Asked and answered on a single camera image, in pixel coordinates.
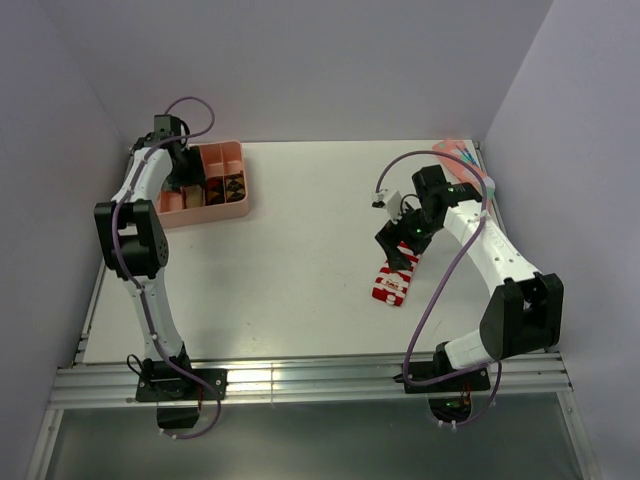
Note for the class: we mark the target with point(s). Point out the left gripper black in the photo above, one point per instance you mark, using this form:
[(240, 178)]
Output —
[(196, 175)]

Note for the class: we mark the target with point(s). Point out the pink patterned sock pair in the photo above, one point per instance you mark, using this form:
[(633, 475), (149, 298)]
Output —
[(460, 150)]

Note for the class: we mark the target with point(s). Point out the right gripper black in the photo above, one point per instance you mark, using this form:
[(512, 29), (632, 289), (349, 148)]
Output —
[(392, 233)]

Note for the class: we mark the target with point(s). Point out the red argyle rolled sock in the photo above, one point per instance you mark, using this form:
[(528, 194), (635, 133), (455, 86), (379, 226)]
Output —
[(215, 191)]

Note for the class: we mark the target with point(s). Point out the tan maroon sock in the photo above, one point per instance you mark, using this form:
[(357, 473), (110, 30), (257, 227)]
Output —
[(193, 197)]

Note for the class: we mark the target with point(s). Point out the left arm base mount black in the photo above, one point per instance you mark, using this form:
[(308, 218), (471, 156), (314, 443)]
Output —
[(179, 398)]

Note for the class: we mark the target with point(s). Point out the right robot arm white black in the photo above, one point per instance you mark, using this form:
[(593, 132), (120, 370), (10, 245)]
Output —
[(525, 309)]

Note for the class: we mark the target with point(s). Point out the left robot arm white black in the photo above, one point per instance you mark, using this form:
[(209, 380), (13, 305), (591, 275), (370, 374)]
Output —
[(135, 247)]

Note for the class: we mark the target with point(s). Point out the brown argyle rolled sock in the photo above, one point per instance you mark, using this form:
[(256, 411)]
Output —
[(235, 187)]

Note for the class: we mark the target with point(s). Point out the aluminium rail frame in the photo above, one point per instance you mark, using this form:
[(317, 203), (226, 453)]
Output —
[(281, 299)]

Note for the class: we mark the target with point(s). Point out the red white striped sock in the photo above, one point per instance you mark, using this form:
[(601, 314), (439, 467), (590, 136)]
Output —
[(391, 287)]

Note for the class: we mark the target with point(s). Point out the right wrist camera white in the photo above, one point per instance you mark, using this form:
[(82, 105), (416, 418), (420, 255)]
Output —
[(389, 201)]

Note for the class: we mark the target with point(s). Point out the pink divided organizer tray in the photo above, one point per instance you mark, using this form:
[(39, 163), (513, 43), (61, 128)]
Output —
[(218, 159)]

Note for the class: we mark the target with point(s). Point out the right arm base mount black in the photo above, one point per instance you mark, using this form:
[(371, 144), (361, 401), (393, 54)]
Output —
[(440, 385)]

